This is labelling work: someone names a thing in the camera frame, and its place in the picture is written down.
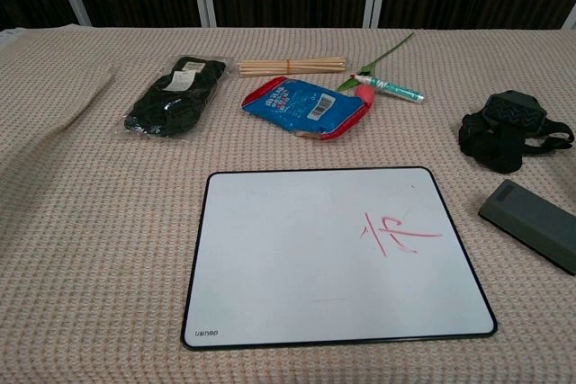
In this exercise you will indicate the blue and red snack bag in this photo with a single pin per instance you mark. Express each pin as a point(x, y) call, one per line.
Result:
point(297, 105)

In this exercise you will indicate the artificial pink tulip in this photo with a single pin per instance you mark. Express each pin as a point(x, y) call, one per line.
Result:
point(365, 94)

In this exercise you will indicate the beige waffle tablecloth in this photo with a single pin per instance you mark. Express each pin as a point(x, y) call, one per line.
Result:
point(90, 222)

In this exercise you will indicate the grey board eraser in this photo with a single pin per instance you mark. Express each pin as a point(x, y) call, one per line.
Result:
point(526, 222)

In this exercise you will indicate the black wrist brace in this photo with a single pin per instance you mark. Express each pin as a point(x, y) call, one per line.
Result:
point(490, 145)

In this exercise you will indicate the green whiteboard marker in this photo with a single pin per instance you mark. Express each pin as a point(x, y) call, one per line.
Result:
point(396, 91)

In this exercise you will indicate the white dry-erase board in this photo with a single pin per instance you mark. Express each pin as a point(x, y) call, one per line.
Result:
point(292, 267)

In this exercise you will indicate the bundle of wooden sticks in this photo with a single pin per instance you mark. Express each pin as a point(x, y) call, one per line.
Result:
point(292, 66)

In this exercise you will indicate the black gloves in plastic bag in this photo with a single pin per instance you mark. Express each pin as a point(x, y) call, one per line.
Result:
point(171, 105)

